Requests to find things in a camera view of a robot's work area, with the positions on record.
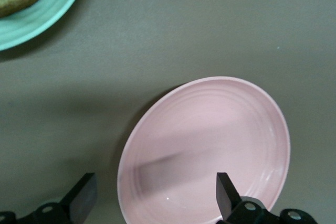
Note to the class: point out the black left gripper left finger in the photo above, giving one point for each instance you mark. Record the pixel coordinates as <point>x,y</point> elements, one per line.
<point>78,200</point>

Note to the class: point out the pink plate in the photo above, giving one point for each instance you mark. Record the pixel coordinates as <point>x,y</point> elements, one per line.
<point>204,140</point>

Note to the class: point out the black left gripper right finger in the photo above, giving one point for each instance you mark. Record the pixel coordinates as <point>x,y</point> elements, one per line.
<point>231,200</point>

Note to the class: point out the green plate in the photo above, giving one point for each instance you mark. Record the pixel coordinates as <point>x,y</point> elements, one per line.
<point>52,11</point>

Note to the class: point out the brown table cover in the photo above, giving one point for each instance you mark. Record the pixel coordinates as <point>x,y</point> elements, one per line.
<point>168,37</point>

